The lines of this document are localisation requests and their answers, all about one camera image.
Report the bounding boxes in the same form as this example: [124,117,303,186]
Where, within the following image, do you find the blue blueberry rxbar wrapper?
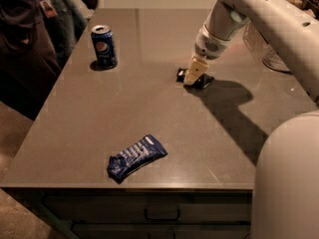
[107,134,167,183]

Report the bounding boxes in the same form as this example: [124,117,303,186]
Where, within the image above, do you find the person in dark clothes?
[0,0,61,120]

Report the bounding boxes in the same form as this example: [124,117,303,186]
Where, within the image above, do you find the black wire basket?
[286,0,319,20]

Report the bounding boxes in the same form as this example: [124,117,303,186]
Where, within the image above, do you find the black chocolate rxbar wrapper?
[176,68,214,89]

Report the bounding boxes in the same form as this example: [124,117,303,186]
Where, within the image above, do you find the blue pepsi can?
[91,25,118,69]

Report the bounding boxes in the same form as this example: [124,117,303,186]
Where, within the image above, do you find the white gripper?
[183,25,231,86]

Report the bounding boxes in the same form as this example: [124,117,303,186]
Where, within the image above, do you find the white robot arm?
[183,0,319,239]

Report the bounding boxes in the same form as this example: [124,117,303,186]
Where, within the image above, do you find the black drawer handle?
[144,207,180,222]

